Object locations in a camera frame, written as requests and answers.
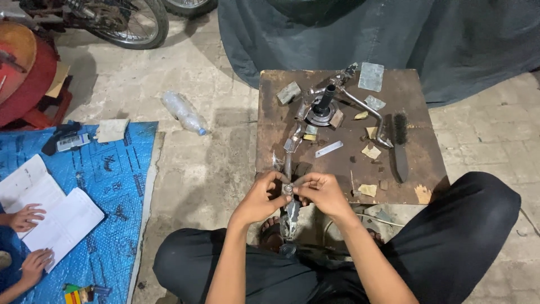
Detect person's right hand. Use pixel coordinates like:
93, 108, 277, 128
292, 172, 359, 220

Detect person's left hand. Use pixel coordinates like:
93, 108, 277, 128
231, 171, 293, 226

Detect person's sandalled foot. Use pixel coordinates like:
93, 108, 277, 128
258, 216, 285, 253

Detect white flat strip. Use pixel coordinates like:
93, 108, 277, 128
315, 140, 344, 158

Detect black steering stem with disc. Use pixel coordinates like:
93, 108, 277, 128
306, 84, 345, 128

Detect small grey sandpaper piece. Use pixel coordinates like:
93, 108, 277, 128
364, 95, 386, 111

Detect brown wooden table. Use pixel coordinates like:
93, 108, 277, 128
255, 69, 450, 207

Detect grey sanding block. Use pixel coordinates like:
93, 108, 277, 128
276, 81, 302, 106

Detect clear plastic bottle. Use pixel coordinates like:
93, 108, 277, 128
161, 90, 208, 137

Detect person's black trousers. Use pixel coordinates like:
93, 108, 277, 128
152, 171, 522, 304

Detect large grey sandpaper sheet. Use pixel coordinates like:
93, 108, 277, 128
358, 62, 385, 93

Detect blue patterned floor mat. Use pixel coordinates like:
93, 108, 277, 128
0, 121, 159, 304

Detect white folded cloth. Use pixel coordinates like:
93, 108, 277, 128
96, 118, 131, 144

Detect dark grey tarp cover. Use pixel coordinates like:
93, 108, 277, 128
217, 0, 540, 108

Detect grey calculator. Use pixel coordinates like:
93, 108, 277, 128
57, 133, 91, 153

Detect open white notebook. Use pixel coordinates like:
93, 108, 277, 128
0, 154, 105, 274

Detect colourful crayon box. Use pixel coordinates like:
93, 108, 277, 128
62, 283, 113, 304

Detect motorcycle tyre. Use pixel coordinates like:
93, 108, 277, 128
162, 0, 218, 19

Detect black pouch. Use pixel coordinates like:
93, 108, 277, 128
41, 121, 82, 156

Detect motorcycle with spoked wheel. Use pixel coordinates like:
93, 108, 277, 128
17, 0, 170, 50

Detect brown cardboard piece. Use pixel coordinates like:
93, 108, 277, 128
45, 61, 71, 99

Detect red round stool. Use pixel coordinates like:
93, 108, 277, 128
0, 21, 73, 130

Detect white cable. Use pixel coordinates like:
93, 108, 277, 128
323, 212, 406, 237

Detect black wire brush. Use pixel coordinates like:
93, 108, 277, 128
392, 113, 410, 183

